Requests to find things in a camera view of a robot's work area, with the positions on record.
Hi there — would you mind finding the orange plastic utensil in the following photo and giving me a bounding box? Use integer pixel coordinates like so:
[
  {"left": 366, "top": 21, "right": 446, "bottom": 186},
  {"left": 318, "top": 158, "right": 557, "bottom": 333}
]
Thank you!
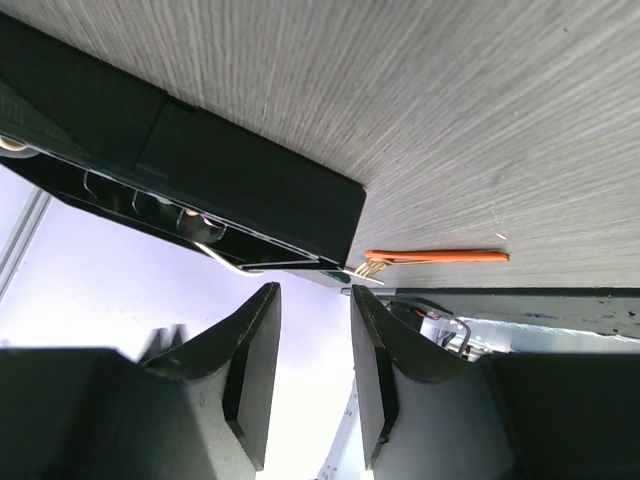
[{"left": 364, "top": 250, "right": 510, "bottom": 265}]

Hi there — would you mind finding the gold fork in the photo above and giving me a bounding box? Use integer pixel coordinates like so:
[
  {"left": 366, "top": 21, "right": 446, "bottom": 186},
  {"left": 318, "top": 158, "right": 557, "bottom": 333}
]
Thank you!
[{"left": 354, "top": 257, "right": 427, "bottom": 279}]

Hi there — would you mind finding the black utensil tray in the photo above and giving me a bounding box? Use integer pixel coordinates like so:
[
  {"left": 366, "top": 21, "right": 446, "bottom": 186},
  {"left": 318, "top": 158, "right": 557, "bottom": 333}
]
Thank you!
[{"left": 1, "top": 16, "right": 366, "bottom": 272}]

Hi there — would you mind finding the green handled fork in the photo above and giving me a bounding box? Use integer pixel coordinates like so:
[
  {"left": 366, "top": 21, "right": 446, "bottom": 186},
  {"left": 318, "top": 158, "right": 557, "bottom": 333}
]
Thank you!
[{"left": 322, "top": 271, "right": 351, "bottom": 285}]

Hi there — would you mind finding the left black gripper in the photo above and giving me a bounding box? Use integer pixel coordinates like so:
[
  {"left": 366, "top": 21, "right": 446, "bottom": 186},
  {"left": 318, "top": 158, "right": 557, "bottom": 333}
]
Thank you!
[{"left": 139, "top": 324, "right": 185, "bottom": 361}]

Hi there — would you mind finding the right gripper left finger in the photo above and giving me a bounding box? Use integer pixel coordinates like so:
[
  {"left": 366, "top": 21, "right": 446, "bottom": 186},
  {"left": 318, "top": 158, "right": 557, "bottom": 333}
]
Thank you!
[{"left": 1, "top": 282, "right": 281, "bottom": 479}]

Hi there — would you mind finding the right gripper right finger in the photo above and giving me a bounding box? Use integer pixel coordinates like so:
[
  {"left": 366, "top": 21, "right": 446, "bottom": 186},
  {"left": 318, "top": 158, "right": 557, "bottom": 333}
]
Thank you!
[{"left": 351, "top": 286, "right": 639, "bottom": 479}]

